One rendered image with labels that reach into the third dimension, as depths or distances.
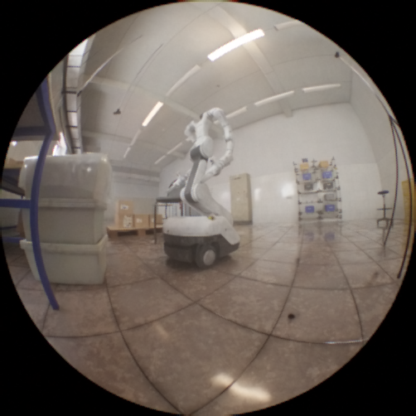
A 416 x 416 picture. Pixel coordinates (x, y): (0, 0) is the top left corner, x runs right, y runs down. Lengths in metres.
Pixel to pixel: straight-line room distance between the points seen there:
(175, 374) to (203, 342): 0.14
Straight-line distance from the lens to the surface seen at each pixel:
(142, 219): 2.59
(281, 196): 4.91
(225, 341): 0.46
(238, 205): 5.10
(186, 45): 4.27
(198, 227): 0.80
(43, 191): 0.89
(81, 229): 0.76
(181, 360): 0.42
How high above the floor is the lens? 0.38
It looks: 3 degrees up
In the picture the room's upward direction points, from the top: 1 degrees counter-clockwise
